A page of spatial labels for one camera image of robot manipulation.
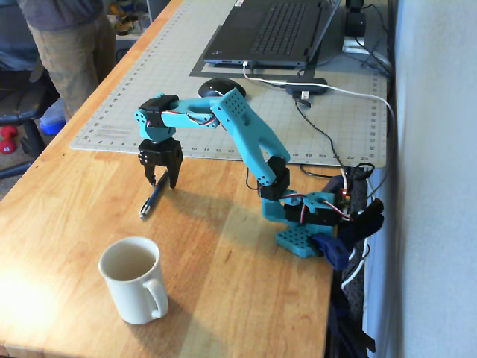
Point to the black USB hub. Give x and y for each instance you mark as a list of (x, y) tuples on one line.
[(298, 86)]

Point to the black computer mouse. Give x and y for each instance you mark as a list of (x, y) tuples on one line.
[(212, 87)]

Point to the person in khaki trousers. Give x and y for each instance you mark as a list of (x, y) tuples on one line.
[(74, 56)]

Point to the black gadget with silver base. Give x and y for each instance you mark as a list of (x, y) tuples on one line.
[(356, 22)]

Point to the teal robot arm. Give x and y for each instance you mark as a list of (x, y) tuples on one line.
[(253, 130)]

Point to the grey gridded cutting mat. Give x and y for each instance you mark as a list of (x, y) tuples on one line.
[(149, 93)]

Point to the blue table clamp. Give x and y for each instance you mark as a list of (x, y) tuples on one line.
[(331, 250)]

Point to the white shelf with clutter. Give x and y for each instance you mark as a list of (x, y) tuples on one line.
[(126, 22)]

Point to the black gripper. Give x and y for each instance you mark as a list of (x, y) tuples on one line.
[(161, 153)]

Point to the clear bin with blue lid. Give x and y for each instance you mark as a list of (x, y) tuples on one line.
[(54, 119)]

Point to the black office chair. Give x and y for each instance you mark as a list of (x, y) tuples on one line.
[(18, 108)]

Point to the white ceramic mug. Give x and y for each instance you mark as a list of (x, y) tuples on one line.
[(126, 294)]

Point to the dark blue ballpoint pen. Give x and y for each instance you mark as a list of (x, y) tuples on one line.
[(151, 201)]

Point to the dark grey laptop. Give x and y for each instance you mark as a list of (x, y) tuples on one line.
[(283, 26)]

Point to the red dumbbell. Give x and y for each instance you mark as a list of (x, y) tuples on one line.
[(7, 143)]

